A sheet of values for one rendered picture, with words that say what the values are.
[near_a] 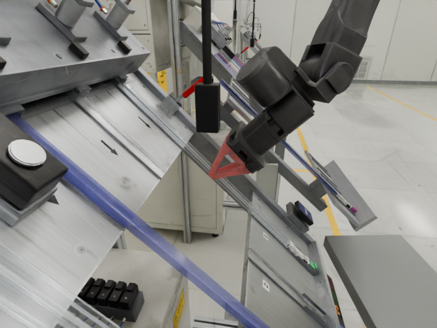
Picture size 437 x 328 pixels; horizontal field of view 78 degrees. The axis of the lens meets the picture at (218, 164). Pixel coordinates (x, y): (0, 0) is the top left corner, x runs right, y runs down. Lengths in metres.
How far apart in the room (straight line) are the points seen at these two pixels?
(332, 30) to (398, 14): 8.10
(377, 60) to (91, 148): 8.28
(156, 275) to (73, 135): 0.48
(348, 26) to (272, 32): 7.48
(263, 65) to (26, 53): 0.26
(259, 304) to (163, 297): 0.33
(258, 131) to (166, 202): 1.27
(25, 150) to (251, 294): 0.31
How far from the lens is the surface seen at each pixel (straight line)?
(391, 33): 8.51
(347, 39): 0.45
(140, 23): 1.40
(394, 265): 0.91
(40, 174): 0.23
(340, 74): 0.43
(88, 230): 0.28
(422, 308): 0.84
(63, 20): 0.38
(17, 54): 0.31
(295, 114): 0.42
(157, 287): 0.72
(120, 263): 0.79
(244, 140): 0.43
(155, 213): 1.72
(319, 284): 0.60
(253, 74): 0.39
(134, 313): 0.66
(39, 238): 0.26
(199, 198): 1.57
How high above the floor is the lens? 1.16
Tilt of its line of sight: 26 degrees down
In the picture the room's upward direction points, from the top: straight up
